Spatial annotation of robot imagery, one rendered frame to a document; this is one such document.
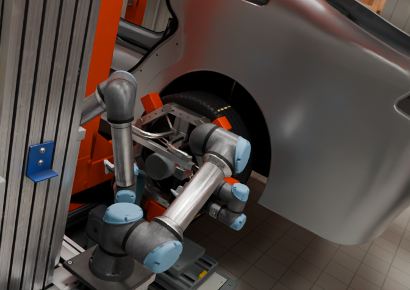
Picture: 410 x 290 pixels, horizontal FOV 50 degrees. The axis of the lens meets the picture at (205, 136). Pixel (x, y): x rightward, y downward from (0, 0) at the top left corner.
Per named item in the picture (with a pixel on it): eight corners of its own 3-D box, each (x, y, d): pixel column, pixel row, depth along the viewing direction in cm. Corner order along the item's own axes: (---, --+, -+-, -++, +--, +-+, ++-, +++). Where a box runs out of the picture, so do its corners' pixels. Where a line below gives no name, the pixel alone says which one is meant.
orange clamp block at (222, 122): (219, 137, 215) (232, 127, 211) (212, 140, 209) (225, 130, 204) (212, 124, 216) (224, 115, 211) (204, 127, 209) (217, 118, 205)
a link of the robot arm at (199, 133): (174, 130, 153) (197, 192, 193) (199, 143, 148) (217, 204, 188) (193, 107, 157) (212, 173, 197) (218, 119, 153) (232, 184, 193)
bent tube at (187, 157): (208, 153, 212) (215, 134, 208) (188, 163, 196) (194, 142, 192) (180, 138, 219) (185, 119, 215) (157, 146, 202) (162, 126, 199)
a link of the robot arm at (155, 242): (127, 257, 140) (222, 138, 162) (163, 284, 133) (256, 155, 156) (116, 243, 130) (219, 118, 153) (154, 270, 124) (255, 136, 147)
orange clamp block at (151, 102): (164, 107, 229) (157, 91, 229) (155, 109, 222) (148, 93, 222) (155, 112, 232) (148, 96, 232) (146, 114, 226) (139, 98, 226)
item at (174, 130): (176, 137, 220) (181, 118, 216) (154, 145, 203) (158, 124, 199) (149, 123, 227) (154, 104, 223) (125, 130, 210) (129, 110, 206)
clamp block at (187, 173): (191, 175, 203) (194, 165, 201) (181, 181, 195) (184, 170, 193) (183, 170, 205) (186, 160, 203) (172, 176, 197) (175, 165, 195)
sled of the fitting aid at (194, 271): (215, 273, 272) (219, 261, 268) (183, 303, 242) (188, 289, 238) (152, 233, 292) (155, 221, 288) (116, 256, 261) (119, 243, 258)
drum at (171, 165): (186, 174, 229) (193, 151, 224) (162, 186, 211) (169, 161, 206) (165, 163, 234) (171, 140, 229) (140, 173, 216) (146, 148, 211)
